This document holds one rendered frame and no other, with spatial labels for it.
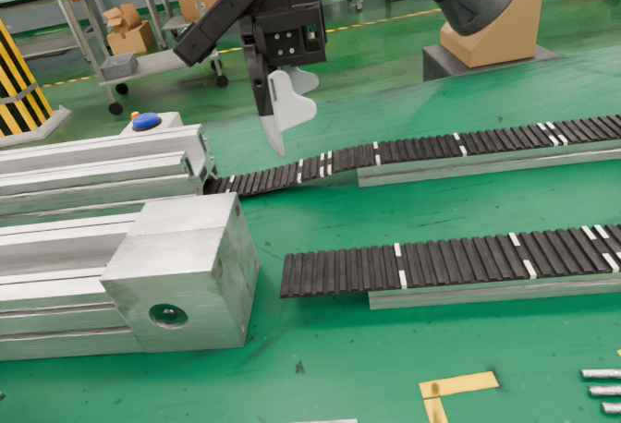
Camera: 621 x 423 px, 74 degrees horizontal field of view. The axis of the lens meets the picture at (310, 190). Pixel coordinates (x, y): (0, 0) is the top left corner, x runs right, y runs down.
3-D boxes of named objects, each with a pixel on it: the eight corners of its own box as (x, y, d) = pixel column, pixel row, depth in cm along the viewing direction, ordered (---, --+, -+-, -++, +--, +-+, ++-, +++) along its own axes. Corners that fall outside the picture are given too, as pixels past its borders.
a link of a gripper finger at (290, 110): (321, 155, 43) (309, 65, 41) (266, 162, 44) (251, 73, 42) (323, 150, 46) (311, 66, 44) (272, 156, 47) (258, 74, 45)
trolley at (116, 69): (223, 67, 376) (186, -59, 319) (230, 86, 331) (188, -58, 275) (108, 97, 362) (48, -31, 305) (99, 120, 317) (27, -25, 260)
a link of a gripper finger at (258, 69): (271, 116, 41) (256, 23, 39) (256, 118, 42) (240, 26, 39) (279, 112, 46) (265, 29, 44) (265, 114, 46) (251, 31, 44)
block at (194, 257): (263, 247, 45) (241, 176, 40) (244, 347, 35) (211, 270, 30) (187, 255, 47) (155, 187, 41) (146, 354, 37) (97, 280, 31)
